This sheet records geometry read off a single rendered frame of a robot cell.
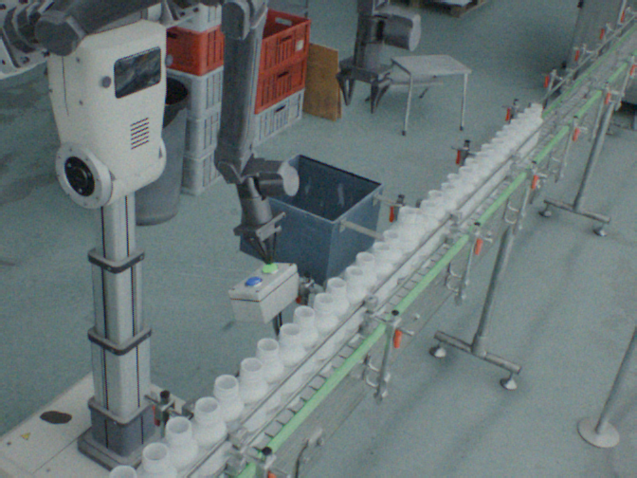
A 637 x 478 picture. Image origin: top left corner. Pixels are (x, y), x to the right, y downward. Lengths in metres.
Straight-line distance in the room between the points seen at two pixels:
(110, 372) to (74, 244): 1.69
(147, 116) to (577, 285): 2.65
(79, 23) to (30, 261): 2.36
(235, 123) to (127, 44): 0.36
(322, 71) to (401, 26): 3.50
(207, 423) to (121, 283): 0.81
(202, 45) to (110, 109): 2.19
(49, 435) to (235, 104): 1.39
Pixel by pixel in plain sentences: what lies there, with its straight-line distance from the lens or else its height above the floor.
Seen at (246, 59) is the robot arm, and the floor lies 1.59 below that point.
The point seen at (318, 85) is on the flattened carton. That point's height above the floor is 0.23.
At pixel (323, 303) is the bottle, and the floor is 1.14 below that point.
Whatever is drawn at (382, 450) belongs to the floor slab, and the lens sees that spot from 2.81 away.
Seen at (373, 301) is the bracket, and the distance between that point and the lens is 1.55.
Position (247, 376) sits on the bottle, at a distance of 1.29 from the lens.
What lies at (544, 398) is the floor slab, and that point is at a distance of 3.21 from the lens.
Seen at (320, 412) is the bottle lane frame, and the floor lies 0.95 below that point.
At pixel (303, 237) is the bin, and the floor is 0.87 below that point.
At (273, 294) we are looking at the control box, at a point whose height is 1.10.
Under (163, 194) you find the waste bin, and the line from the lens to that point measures 3.82.
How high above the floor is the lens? 2.02
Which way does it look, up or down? 32 degrees down
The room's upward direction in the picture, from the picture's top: 6 degrees clockwise
